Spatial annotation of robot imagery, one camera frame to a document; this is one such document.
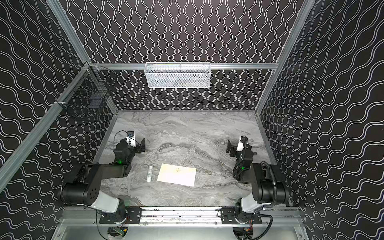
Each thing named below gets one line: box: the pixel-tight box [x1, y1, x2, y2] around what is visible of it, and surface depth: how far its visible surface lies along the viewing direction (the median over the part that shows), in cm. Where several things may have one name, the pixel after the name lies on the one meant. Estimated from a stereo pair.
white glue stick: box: [146, 165, 153, 182], surface depth 88 cm
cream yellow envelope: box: [157, 163, 197, 187], surface depth 90 cm
